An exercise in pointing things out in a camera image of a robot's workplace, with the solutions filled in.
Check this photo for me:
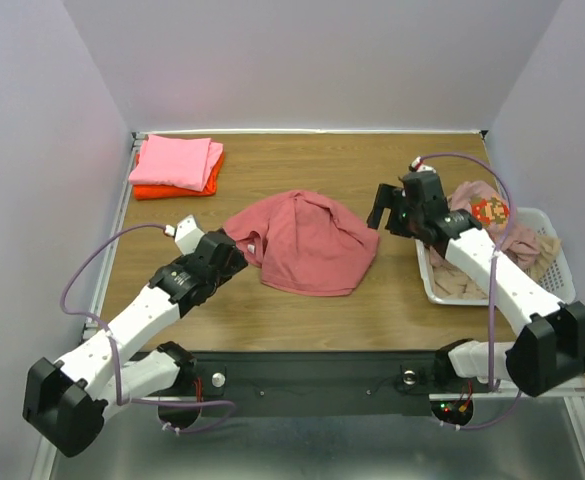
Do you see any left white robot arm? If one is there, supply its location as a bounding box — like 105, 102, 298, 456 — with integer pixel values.
23, 227, 248, 457

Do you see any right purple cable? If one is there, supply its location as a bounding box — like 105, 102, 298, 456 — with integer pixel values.
406, 152, 525, 432

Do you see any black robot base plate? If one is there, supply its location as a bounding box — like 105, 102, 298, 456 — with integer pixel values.
163, 350, 487, 417

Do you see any white plastic laundry basket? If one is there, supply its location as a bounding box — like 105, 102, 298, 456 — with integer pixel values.
416, 207, 576, 306

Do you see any dusty rose t shirt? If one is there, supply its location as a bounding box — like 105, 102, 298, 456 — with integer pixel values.
223, 190, 380, 297

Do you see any beige t shirt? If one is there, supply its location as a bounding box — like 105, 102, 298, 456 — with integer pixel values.
428, 233, 561, 300

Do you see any folded orange t shirt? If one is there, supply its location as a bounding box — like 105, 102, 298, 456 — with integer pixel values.
132, 152, 225, 201

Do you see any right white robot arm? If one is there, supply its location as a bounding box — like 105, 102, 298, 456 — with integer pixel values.
367, 171, 585, 397

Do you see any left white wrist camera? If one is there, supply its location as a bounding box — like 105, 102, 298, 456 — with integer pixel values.
163, 215, 205, 255

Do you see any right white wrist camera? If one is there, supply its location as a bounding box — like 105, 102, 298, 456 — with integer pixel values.
408, 156, 437, 173

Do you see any mauve pixel print t shirt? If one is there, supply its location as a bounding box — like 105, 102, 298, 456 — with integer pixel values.
447, 181, 540, 270

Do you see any folded pink t shirt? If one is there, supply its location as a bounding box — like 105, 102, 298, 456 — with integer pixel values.
128, 135, 224, 192

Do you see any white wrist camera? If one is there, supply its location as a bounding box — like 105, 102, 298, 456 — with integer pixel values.
408, 156, 437, 173
163, 215, 205, 255

